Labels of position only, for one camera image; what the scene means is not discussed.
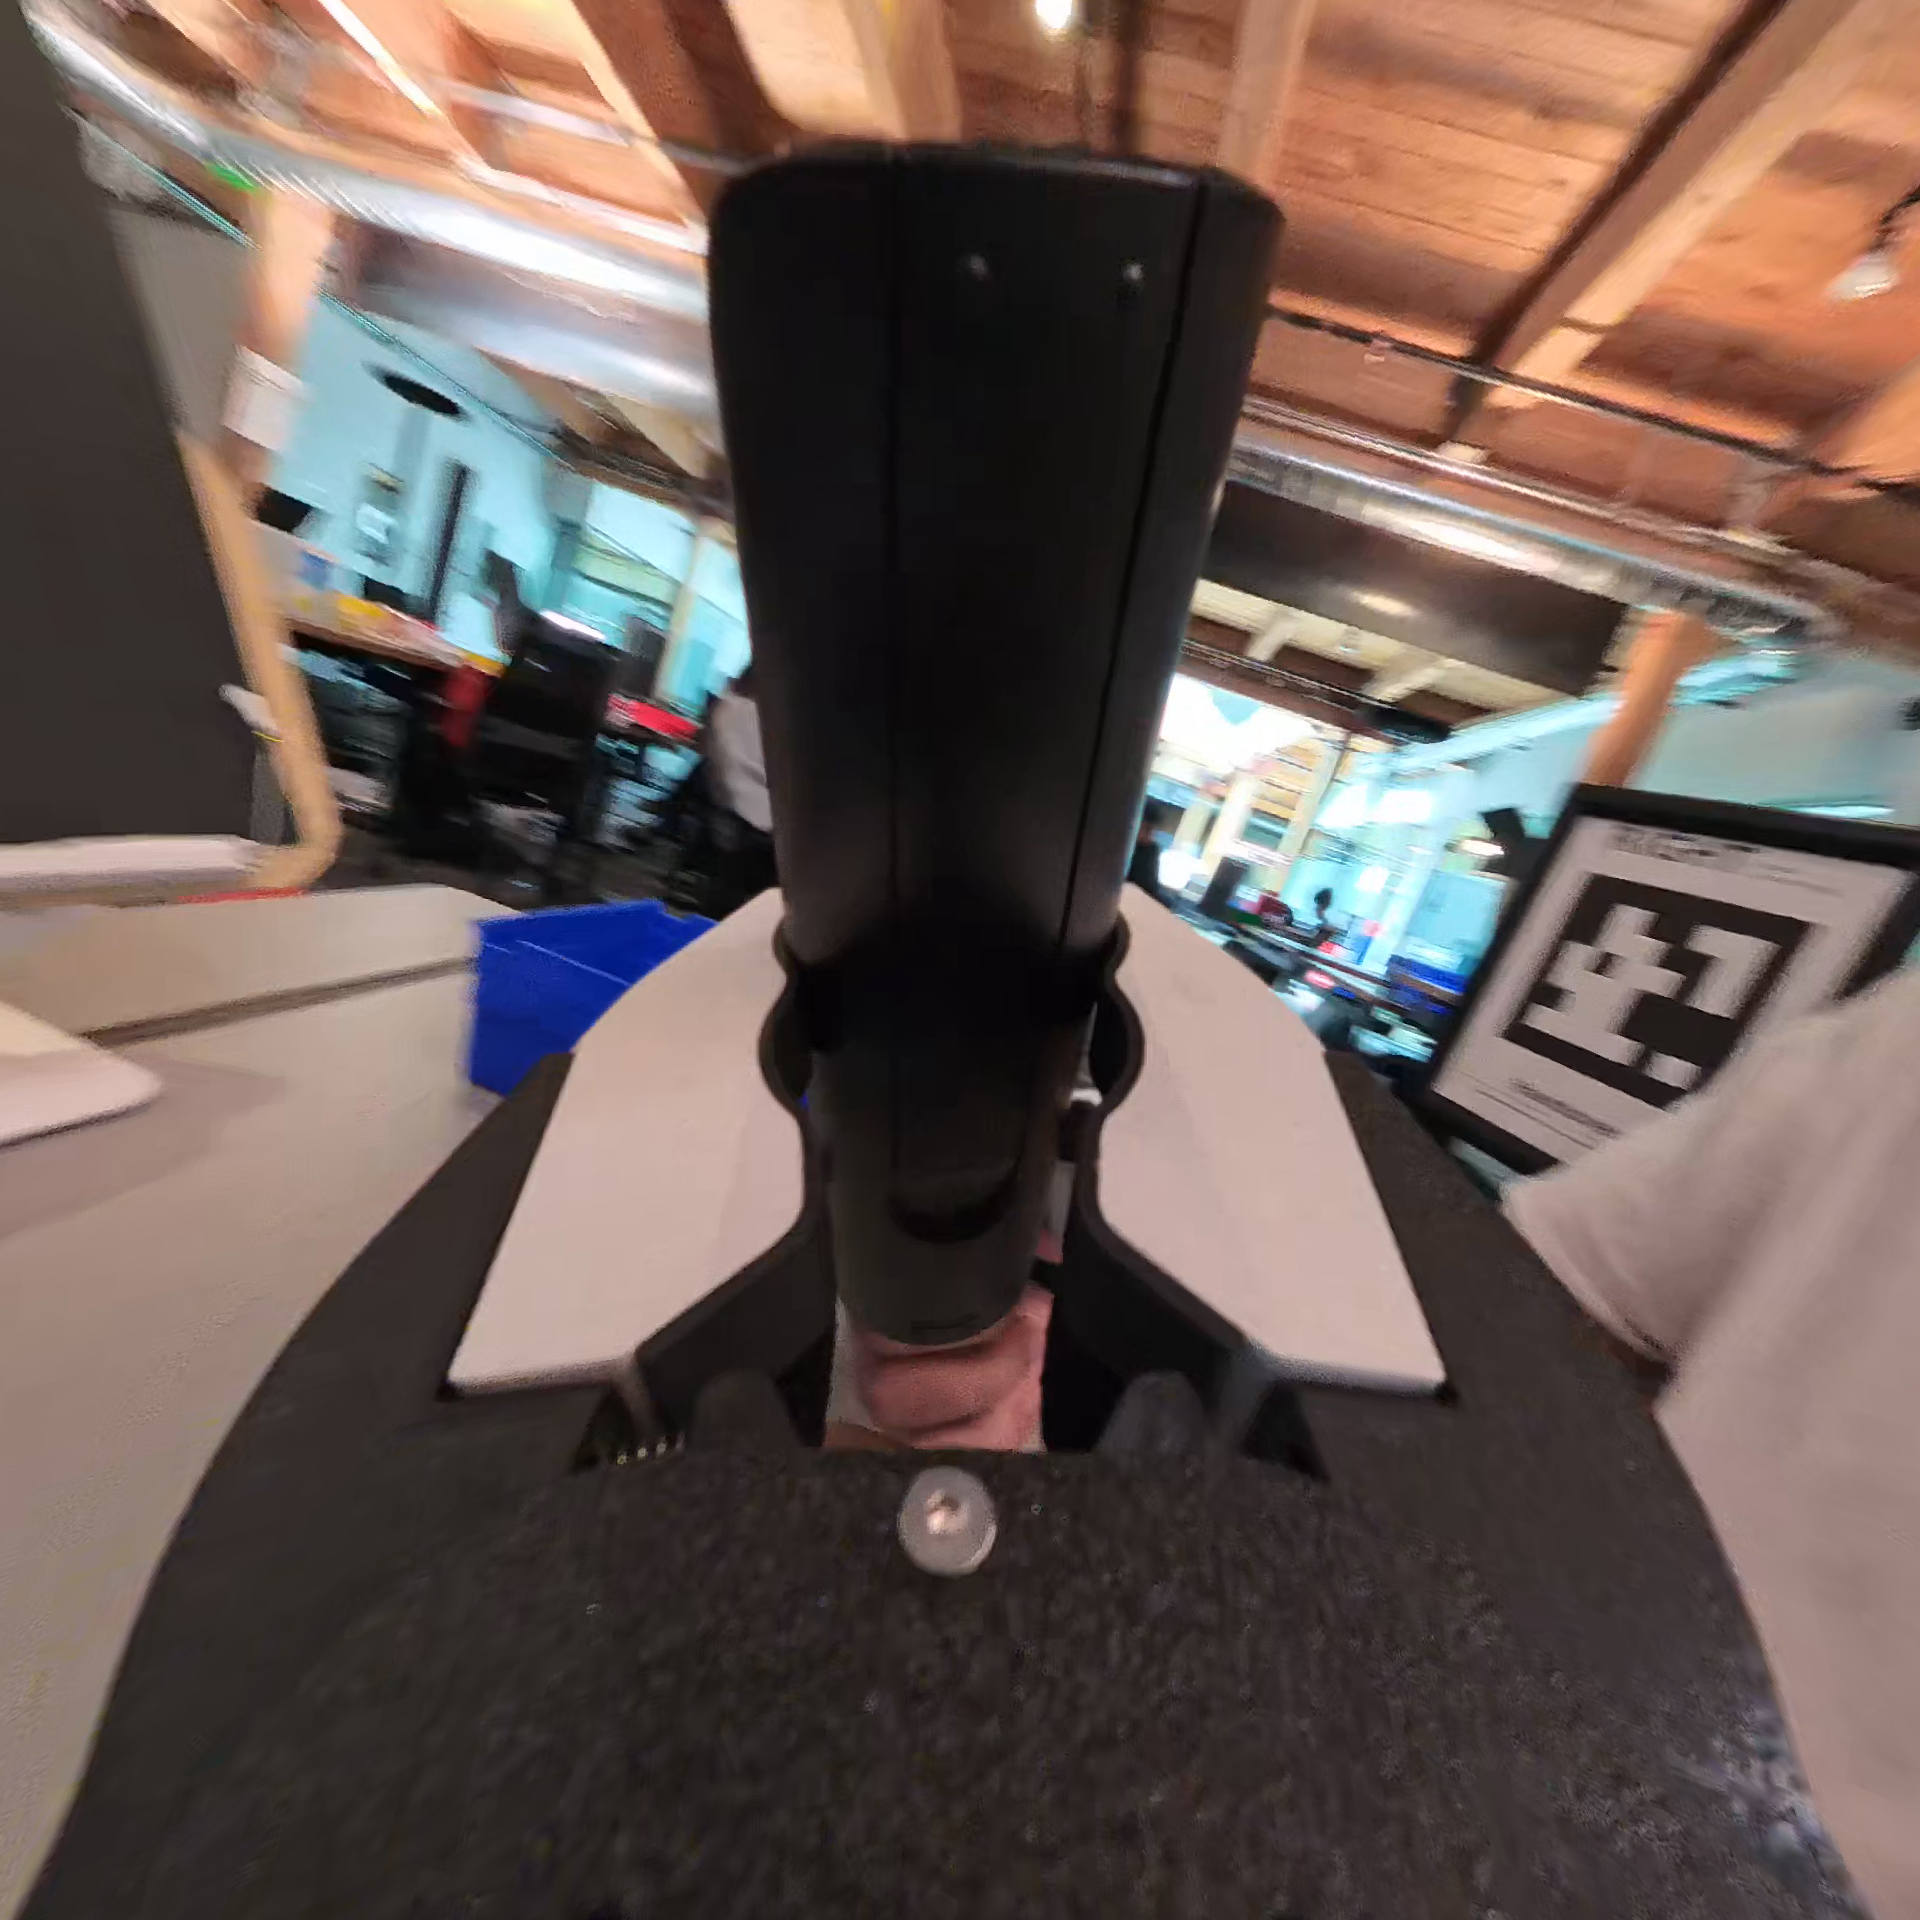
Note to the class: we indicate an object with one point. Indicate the wooden support post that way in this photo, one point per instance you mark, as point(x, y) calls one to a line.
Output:
point(1649, 705)

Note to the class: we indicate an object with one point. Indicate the black remote control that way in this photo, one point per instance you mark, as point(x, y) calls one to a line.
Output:
point(975, 600)

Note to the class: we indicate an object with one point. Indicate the black white fiducial sign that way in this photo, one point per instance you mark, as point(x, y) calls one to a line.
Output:
point(1682, 960)

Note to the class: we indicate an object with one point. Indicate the person's right hand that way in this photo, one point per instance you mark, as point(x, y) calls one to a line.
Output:
point(937, 1388)

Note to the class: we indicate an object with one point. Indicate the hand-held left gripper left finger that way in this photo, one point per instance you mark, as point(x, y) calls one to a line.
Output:
point(630, 1200)

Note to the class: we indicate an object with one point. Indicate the black floor lamp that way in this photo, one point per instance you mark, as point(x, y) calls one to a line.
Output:
point(422, 393)

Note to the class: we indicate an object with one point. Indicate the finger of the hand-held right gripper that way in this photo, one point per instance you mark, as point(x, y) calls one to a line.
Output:
point(1078, 1140)

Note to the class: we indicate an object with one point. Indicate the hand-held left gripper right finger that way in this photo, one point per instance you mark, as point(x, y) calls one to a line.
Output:
point(1260, 1200)

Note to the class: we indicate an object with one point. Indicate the blue plastic bin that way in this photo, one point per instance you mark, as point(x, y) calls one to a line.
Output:
point(557, 974)

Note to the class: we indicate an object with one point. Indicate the black board with wooden frame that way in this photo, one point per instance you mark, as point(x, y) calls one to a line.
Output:
point(92, 450)

